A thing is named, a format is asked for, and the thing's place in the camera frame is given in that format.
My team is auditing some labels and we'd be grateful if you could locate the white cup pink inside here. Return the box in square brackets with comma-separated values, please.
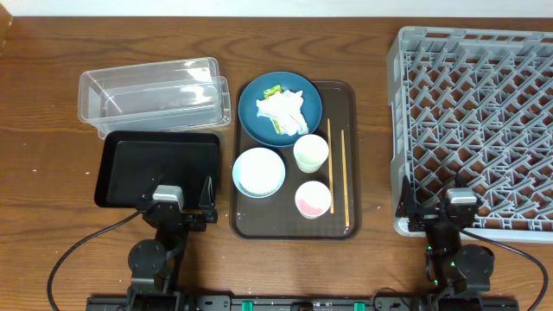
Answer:
[295, 181, 333, 219]

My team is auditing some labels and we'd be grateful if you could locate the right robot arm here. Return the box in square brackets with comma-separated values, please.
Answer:
[396, 175, 494, 310]

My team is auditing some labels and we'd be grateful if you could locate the light blue rice bowl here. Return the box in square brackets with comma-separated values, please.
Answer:
[232, 147, 286, 199]

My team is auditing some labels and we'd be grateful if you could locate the clear plastic bin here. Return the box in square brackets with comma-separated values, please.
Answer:
[78, 57, 232, 139]

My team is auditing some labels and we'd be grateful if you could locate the green snack wrapper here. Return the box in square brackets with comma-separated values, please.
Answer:
[264, 85, 283, 135]

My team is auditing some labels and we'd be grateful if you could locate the white cup green inside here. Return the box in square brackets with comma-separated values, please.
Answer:
[293, 134, 329, 174]

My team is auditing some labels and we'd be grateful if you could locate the blue plate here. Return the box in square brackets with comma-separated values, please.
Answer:
[238, 72, 323, 148]

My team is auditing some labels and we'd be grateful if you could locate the left wooden chopstick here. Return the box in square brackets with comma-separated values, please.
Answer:
[327, 118, 334, 214]

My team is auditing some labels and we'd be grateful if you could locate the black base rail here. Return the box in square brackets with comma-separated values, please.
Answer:
[85, 293, 519, 311]

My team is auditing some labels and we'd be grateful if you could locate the brown serving tray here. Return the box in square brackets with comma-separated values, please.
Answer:
[229, 81, 362, 240]

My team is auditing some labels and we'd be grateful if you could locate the right wooden chopstick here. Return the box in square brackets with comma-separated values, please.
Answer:
[340, 130, 350, 229]

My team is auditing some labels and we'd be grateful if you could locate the white napkin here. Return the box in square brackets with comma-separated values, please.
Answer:
[256, 90, 308, 136]

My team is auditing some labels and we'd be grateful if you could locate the grey dishwasher rack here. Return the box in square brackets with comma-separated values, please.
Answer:
[387, 26, 552, 244]

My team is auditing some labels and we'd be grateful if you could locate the wooden chopstick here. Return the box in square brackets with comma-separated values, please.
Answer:
[340, 130, 350, 229]
[327, 118, 334, 214]

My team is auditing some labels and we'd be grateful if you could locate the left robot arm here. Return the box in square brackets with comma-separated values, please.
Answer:
[126, 176, 218, 310]

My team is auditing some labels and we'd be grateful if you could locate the black waste tray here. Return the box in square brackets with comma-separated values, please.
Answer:
[94, 131, 219, 209]

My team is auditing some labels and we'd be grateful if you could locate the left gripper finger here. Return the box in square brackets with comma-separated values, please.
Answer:
[198, 176, 215, 213]
[139, 175, 163, 202]

